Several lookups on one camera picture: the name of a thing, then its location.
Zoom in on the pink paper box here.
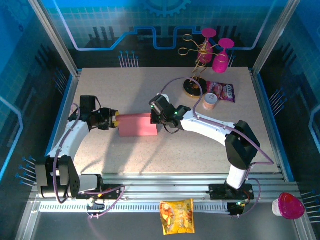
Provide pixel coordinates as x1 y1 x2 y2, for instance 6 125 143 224
116 112 160 138

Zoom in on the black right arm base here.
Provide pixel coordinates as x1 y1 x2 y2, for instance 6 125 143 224
208 183 255 201

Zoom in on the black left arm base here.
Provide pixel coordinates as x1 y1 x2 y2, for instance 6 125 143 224
74 183 126 201

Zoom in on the black controller box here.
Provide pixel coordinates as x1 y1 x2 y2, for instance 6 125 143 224
227 201 245 216

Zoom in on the purple candy bag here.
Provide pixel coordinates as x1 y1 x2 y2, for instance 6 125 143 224
206 81 236 103

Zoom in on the pink wine glass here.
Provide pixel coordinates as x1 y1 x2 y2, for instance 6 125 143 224
211 37 236 74
197 27 218 64

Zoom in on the yellow snack bag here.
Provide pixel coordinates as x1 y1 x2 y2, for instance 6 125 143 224
159 198 196 236

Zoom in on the pink lidded cup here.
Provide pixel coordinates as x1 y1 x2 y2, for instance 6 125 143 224
271 192 306 221

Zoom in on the gold wire glass rack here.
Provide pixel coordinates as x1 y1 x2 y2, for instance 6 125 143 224
177 34 221 98

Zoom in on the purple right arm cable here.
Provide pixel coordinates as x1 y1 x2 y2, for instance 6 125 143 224
161 76 275 220

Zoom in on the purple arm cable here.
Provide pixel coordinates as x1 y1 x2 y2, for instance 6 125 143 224
161 76 275 220
52 103 126 221

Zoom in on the aluminium frame rail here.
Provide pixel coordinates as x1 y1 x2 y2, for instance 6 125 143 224
29 173 301 201

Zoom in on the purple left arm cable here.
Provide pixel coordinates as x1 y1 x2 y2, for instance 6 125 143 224
52 103 126 221

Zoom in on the white slotted cable duct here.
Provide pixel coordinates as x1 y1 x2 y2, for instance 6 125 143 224
38 201 231 213

